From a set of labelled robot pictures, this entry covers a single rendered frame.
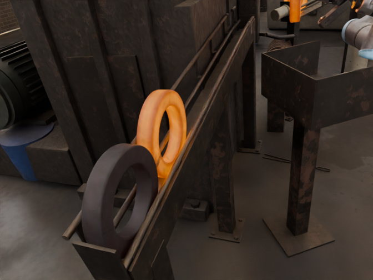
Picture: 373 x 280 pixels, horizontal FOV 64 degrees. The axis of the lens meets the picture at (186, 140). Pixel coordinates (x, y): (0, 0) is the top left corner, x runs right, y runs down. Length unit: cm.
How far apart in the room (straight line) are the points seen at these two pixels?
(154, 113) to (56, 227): 111
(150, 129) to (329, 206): 106
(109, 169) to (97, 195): 4
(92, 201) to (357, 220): 118
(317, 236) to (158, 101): 94
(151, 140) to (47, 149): 120
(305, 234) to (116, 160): 100
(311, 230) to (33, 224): 126
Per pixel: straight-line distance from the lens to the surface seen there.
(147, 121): 55
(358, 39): 126
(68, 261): 141
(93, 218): 44
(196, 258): 125
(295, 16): 115
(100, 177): 44
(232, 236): 129
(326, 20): 119
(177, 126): 68
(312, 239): 131
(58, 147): 166
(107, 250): 45
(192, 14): 98
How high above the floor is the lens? 101
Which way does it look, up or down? 32 degrees down
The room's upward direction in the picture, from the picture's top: 9 degrees counter-clockwise
